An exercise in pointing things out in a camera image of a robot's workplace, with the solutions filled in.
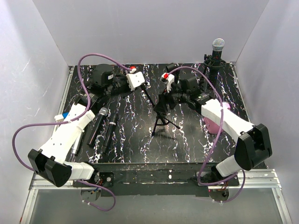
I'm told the tall black foam microphone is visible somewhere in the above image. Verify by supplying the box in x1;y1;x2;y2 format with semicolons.
102;113;119;154

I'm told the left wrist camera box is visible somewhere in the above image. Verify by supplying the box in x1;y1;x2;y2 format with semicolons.
126;66;146;91

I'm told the pink wedge block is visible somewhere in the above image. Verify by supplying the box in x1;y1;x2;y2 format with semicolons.
203;102;230;134

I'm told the black tripod stand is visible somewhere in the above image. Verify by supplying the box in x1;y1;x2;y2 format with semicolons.
140;83;180;137

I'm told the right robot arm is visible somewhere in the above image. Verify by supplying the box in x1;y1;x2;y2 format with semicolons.
154;73;272;186

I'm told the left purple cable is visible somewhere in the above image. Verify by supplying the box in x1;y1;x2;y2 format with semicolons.
12;53;137;212

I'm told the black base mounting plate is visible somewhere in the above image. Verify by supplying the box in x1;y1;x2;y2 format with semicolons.
72;162;240;198

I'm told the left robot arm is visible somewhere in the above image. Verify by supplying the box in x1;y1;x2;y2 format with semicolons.
28;64;144;187

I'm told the shock mount stand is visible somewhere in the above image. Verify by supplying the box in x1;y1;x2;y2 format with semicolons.
203;55;226;87

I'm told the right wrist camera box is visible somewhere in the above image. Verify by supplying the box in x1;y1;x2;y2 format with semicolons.
160;73;175;93

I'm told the aluminium frame rail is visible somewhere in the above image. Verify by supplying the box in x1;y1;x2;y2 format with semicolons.
20;65;292;224

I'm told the round base stand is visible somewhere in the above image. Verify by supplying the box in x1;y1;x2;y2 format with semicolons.
166;63;180;83

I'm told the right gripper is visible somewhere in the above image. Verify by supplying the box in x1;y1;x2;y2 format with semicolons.
153;83;189;114

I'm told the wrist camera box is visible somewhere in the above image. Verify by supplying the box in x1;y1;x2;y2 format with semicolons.
126;66;146;91
160;73;175;93

